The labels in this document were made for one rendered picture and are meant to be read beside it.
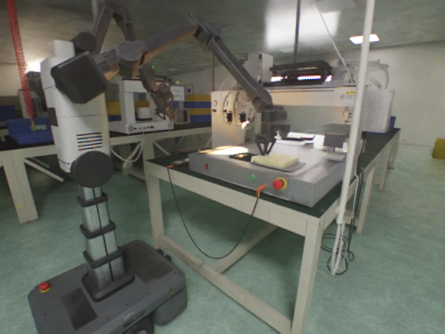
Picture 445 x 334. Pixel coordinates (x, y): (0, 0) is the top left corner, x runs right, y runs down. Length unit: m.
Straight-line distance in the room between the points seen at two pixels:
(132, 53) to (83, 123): 0.32
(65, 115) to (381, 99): 1.50
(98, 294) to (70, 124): 0.77
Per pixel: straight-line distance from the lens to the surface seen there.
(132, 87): 3.05
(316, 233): 0.88
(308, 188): 0.87
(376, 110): 1.51
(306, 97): 1.29
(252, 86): 1.02
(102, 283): 1.28
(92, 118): 0.96
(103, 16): 1.40
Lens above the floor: 1.13
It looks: 16 degrees down
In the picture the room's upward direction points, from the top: straight up
